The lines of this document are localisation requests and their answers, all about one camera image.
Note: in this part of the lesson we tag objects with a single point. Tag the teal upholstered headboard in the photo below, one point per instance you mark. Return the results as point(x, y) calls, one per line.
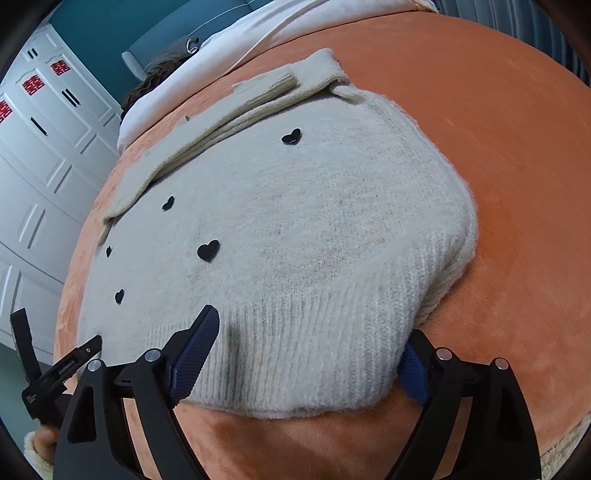
point(152, 32)

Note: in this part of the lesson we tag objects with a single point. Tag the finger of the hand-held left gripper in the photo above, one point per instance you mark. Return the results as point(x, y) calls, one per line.
point(24, 344)
point(85, 347)

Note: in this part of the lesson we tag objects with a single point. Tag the dark brown garment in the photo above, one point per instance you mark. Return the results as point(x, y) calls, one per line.
point(157, 69)

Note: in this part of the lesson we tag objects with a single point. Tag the orange plush blanket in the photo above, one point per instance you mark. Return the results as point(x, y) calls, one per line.
point(498, 194)

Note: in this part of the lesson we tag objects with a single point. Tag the white panelled wardrobe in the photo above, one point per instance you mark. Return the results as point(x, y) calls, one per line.
point(41, 184)

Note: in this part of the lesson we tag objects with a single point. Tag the grey curtain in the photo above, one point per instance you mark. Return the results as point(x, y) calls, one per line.
point(531, 32)

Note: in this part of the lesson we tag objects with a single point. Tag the red paper cutout decoration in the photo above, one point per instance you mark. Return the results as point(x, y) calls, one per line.
point(4, 110)
point(31, 86)
point(60, 68)

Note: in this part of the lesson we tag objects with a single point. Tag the cream knit sweater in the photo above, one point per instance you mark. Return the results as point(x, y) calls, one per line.
point(295, 240)

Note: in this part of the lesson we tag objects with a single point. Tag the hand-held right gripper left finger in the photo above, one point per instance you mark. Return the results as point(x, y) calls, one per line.
point(188, 365)

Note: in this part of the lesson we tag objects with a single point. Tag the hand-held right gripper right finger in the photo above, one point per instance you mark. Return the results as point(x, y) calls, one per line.
point(416, 374)

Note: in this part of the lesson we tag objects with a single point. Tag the person's left forearm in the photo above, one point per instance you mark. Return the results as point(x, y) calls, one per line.
point(40, 446)

